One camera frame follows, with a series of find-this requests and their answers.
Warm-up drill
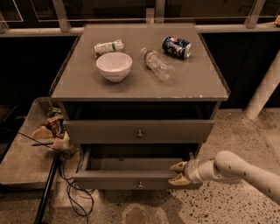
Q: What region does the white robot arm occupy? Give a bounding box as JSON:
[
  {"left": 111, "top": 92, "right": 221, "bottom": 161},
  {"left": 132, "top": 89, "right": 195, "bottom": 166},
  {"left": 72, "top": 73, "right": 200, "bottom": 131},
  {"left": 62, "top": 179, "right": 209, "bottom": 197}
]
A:
[{"left": 168, "top": 150, "right": 280, "bottom": 205}]

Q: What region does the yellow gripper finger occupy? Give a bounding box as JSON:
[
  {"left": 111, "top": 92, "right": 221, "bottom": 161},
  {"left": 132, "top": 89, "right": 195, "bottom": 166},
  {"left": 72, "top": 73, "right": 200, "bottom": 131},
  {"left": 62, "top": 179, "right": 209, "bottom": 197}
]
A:
[
  {"left": 168, "top": 173, "right": 191, "bottom": 186},
  {"left": 169, "top": 161, "right": 187, "bottom": 173}
]

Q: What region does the white diagonal post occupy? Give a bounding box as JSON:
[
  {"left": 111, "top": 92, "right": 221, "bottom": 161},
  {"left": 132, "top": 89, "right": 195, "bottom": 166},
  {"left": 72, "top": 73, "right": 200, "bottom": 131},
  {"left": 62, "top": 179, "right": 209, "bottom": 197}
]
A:
[{"left": 244, "top": 50, "right": 280, "bottom": 120}]

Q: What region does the grey drawer cabinet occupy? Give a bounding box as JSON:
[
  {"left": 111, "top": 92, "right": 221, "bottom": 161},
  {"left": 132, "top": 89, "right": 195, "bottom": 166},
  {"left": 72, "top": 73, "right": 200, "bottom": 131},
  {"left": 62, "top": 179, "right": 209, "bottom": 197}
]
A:
[{"left": 48, "top": 23, "right": 231, "bottom": 187}]

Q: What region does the metal railing frame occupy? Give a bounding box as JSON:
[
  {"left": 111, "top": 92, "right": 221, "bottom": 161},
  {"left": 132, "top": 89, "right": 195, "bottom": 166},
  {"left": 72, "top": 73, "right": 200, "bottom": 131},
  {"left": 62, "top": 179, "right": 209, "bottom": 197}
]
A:
[{"left": 0, "top": 0, "right": 280, "bottom": 37}]

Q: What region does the white green crushed can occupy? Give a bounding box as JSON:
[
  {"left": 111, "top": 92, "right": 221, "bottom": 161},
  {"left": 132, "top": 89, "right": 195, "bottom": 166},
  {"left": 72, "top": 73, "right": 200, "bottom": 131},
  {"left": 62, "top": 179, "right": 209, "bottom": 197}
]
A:
[{"left": 94, "top": 39, "right": 124, "bottom": 56}]

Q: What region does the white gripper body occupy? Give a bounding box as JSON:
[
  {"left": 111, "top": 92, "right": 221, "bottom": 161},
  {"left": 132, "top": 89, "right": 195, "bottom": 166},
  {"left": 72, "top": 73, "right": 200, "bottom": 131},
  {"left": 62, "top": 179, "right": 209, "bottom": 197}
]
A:
[{"left": 185, "top": 159, "right": 205, "bottom": 184}]

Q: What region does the grey side tray table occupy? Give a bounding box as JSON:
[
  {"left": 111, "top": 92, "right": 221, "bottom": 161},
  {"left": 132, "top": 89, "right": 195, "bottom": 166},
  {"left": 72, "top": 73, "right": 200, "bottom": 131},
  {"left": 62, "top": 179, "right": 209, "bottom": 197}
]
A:
[{"left": 0, "top": 97, "right": 56, "bottom": 189}]

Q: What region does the pile of small objects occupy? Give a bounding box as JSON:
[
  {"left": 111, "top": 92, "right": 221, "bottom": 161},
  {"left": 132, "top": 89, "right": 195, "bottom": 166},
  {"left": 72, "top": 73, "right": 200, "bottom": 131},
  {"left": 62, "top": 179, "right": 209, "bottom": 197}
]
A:
[{"left": 31, "top": 107, "right": 72, "bottom": 151}]

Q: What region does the grey drawer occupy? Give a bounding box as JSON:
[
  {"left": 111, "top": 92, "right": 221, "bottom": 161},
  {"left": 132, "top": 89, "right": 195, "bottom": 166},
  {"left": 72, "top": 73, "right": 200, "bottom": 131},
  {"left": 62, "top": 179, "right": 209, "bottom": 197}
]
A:
[
  {"left": 73, "top": 143, "right": 193, "bottom": 190},
  {"left": 64, "top": 120, "right": 214, "bottom": 144}
]

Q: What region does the clear plastic water bottle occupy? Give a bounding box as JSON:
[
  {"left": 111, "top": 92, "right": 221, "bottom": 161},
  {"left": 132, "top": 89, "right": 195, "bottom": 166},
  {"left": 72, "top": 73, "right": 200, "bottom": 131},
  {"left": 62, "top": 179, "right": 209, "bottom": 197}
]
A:
[{"left": 141, "top": 48, "right": 174, "bottom": 81}]

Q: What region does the black cable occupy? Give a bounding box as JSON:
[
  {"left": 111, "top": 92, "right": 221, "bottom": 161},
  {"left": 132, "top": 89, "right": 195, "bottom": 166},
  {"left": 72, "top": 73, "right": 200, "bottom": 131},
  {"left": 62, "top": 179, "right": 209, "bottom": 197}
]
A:
[{"left": 58, "top": 148, "right": 97, "bottom": 224}]

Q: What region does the grey top drawer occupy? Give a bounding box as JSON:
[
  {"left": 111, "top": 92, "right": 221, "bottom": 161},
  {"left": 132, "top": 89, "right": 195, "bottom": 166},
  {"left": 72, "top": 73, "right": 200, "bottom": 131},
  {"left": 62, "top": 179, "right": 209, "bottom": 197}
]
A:
[{"left": 64, "top": 120, "right": 214, "bottom": 144}]

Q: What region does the white bowl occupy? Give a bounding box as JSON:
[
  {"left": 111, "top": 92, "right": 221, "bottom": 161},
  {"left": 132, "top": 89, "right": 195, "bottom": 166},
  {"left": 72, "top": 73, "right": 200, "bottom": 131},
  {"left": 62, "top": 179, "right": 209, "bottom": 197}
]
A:
[{"left": 96, "top": 52, "right": 132, "bottom": 82}]

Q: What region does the blue soda can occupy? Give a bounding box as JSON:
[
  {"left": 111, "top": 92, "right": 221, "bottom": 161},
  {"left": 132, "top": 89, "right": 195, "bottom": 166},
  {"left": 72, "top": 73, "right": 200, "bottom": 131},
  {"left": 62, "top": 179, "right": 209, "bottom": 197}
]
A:
[{"left": 162, "top": 37, "right": 192, "bottom": 60}]

